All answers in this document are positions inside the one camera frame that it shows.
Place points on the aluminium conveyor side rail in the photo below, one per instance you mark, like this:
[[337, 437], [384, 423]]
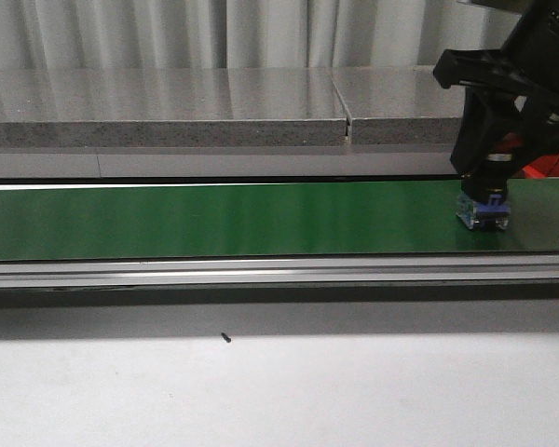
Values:
[[333, 271]]

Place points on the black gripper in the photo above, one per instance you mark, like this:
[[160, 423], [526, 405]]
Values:
[[496, 139]]

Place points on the grey stone slab right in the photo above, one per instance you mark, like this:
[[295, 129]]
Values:
[[398, 105]]

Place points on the white curtain backdrop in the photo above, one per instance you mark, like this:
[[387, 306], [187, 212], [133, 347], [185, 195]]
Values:
[[241, 34]]

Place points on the grey stone slab left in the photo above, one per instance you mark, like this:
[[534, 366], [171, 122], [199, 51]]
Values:
[[169, 108]]

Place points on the grey stone slab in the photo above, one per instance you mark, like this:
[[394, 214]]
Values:
[[398, 105], [169, 108]]

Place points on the green conveyor belt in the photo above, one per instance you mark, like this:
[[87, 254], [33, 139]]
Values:
[[239, 220]]

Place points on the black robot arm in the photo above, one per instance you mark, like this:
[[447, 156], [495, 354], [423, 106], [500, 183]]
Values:
[[537, 29]]

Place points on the red plastic bin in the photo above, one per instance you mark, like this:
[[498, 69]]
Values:
[[543, 167]]

